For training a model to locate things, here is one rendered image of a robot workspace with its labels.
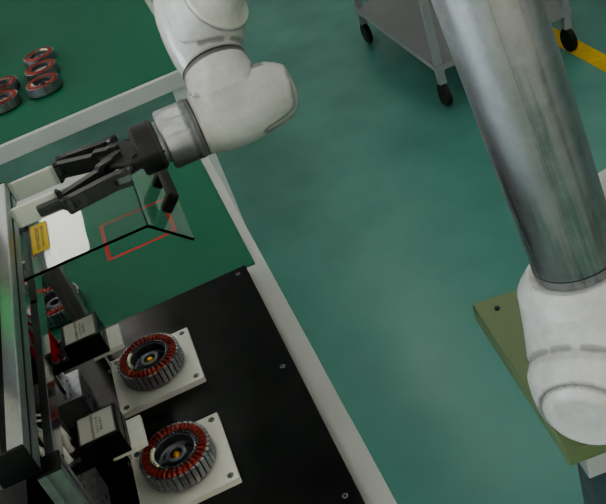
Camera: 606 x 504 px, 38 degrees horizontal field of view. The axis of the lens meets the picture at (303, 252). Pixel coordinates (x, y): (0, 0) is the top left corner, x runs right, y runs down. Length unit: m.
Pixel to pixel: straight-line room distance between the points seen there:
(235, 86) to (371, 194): 1.99
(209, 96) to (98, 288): 0.73
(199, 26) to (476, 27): 0.55
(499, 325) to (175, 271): 0.72
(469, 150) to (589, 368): 2.37
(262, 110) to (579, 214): 0.51
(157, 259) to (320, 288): 1.07
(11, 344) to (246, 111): 0.45
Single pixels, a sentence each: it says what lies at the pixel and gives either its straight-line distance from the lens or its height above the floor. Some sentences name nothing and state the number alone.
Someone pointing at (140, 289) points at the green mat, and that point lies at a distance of 1.84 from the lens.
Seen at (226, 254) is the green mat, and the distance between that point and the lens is 1.82.
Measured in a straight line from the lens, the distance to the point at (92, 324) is 1.50.
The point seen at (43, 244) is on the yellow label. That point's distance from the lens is 1.47.
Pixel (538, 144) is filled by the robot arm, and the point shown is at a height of 1.25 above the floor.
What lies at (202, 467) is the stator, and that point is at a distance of 1.34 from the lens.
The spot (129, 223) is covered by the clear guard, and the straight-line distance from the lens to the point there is 1.41.
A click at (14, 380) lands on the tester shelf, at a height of 1.11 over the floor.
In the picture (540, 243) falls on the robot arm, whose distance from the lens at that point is 0.99.
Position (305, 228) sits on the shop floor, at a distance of 3.18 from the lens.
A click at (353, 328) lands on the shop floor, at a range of 2.69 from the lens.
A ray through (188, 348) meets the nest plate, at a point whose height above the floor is 0.78.
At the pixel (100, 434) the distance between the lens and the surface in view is 1.29.
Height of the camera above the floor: 1.73
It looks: 34 degrees down
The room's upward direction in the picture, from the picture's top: 21 degrees counter-clockwise
